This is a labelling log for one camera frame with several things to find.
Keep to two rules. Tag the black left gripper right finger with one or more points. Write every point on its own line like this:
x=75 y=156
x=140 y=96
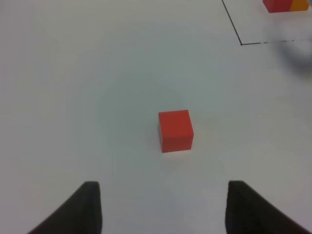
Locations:
x=247 y=212

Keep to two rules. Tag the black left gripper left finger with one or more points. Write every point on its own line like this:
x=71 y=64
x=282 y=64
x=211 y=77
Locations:
x=81 y=213

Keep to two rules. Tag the red template block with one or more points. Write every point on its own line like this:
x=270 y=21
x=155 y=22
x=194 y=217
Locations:
x=277 y=6

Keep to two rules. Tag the orange template block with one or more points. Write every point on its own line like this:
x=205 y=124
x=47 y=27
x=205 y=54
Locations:
x=299 y=5

